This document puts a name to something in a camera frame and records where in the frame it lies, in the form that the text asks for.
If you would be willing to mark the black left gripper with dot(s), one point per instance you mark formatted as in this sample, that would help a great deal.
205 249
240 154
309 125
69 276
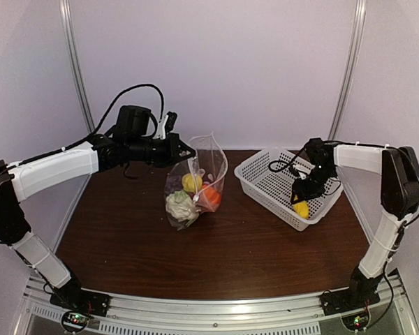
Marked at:
172 155

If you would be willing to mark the round circuit board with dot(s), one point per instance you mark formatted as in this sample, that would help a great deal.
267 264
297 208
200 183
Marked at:
74 322
356 322

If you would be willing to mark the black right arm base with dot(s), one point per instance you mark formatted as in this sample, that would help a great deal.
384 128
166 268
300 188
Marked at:
361 290

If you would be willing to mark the dark red toy grapes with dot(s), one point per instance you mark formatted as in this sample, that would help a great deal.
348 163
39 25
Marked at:
175 183

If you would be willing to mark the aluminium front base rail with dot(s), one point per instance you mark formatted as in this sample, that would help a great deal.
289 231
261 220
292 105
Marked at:
297 314

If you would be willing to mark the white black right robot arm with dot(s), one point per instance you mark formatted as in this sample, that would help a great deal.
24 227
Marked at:
398 169

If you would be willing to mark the right round circuit board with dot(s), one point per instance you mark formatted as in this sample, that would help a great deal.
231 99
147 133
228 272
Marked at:
356 322

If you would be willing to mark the white toy cauliflower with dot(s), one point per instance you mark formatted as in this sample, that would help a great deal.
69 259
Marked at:
182 208

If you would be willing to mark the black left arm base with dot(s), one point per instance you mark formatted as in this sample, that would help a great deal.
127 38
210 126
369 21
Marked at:
73 297

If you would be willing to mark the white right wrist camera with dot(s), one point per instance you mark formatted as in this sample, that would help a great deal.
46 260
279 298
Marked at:
297 172

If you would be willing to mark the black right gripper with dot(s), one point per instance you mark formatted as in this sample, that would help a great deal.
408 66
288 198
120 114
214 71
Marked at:
299 187

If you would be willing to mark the right aluminium frame post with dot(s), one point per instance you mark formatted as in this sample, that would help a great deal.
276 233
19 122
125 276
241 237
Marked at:
357 30

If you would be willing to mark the yellow toy pepper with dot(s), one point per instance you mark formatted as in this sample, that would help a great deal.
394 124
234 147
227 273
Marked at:
192 183

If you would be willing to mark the white perforated plastic basket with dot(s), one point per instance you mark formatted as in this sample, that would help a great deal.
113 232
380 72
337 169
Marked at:
273 189

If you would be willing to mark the left round circuit board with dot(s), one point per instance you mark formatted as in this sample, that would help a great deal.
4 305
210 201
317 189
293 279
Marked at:
74 322

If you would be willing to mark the orange toy pumpkin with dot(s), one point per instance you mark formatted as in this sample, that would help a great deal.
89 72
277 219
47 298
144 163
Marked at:
209 197

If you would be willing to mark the left aluminium frame post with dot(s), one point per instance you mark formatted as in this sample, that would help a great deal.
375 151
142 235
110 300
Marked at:
72 50

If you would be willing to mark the yellow toy banana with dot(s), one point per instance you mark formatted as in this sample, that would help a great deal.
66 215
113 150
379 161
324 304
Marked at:
302 209

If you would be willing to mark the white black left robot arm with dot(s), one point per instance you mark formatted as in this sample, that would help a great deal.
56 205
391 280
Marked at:
125 142

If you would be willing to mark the aluminium frame post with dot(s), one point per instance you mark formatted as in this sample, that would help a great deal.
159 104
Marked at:
357 30
72 50

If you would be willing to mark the clear zip top bag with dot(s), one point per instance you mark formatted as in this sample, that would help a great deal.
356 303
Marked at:
210 163

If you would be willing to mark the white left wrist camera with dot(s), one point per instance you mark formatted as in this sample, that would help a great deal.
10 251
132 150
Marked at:
166 125

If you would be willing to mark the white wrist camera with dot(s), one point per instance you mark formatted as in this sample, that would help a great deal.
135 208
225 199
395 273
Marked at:
166 125
297 172

